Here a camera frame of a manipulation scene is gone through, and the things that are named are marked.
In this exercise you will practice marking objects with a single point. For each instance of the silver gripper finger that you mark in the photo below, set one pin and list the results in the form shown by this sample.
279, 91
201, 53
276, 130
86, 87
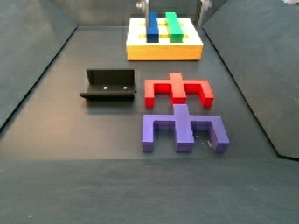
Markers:
142, 5
204, 5

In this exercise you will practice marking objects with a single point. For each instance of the purple fork-shaped block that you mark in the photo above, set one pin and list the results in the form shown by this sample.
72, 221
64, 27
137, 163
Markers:
182, 124

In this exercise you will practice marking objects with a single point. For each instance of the yellow slotted board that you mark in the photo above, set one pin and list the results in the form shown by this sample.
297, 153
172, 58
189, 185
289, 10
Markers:
164, 50

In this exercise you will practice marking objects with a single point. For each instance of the black angle fixture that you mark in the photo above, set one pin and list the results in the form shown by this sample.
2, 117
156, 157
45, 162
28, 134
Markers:
109, 84

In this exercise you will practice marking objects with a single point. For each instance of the blue bar block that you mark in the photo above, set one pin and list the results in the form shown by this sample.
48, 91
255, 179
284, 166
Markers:
152, 30

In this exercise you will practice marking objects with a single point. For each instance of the green bar block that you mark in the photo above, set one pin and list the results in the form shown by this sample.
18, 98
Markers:
173, 27

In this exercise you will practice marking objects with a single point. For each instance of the red fork-shaped block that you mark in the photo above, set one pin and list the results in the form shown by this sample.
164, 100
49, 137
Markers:
177, 87

